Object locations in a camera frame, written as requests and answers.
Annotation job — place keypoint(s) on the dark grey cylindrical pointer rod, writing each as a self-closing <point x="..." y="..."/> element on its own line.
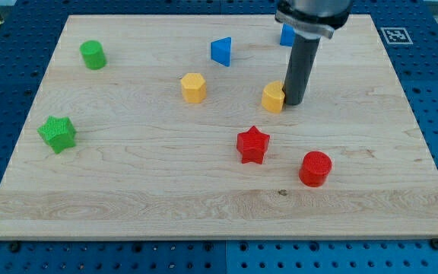
<point x="302" y="57"/>

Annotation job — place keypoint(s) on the green star block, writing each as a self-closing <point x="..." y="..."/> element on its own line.
<point x="58" y="133"/>

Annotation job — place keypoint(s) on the red cylinder block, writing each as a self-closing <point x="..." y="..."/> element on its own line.
<point x="315" y="168"/>

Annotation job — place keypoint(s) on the blue cube block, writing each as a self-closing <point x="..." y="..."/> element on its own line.
<point x="287" y="35"/>

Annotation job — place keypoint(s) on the yellow hexagon block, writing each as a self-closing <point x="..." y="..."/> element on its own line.
<point x="194" y="88"/>

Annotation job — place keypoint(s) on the white fiducial marker tag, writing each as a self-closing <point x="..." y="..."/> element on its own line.
<point x="396" y="36"/>

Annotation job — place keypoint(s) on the green cylinder block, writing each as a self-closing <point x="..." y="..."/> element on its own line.
<point x="93" y="54"/>

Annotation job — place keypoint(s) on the black bolt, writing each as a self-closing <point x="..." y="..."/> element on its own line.
<point x="434" y="243"/>
<point x="14" y="247"/>

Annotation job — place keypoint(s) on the yellow half-round block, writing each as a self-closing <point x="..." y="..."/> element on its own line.
<point x="273" y="97"/>

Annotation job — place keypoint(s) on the light wooden board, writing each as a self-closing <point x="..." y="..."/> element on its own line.
<point x="147" y="165"/>

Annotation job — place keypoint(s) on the blue triangle block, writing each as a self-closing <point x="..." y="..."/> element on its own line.
<point x="221" y="51"/>

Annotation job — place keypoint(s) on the red star block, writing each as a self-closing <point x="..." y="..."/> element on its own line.
<point x="252" y="145"/>

